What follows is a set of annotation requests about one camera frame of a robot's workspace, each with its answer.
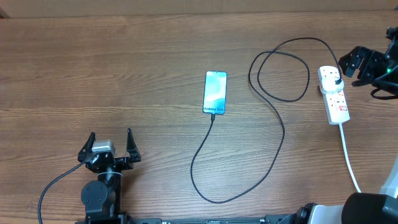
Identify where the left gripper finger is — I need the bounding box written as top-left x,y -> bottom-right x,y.
126,128 -> 141,157
78,132 -> 96,161

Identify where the smartphone with blue screen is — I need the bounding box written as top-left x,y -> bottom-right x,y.
202,71 -> 228,114

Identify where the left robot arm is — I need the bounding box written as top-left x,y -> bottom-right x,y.
78,129 -> 141,223

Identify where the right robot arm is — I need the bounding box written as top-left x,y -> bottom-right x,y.
281,27 -> 397,223

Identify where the white charger plug adapter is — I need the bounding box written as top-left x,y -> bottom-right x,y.
320,76 -> 344,94

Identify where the white power strip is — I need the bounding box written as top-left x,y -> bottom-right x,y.
317,66 -> 350,125

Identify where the white power strip cord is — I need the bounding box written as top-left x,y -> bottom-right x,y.
338,123 -> 363,194

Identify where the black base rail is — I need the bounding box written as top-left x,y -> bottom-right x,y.
76,214 -> 296,224

